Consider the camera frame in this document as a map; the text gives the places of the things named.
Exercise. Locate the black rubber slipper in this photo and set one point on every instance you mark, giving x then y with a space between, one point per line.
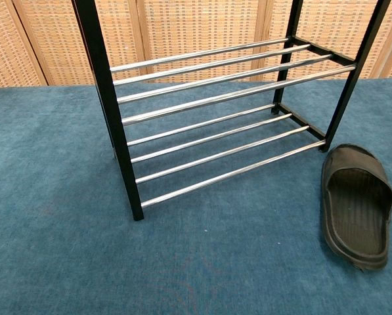
356 157

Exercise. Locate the black and chrome shoe rack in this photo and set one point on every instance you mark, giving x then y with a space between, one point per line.
97 49

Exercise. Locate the woven bamboo folding screen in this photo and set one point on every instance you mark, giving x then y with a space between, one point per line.
199 26

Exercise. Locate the blue carpet mat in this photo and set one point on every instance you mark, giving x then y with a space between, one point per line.
51 229

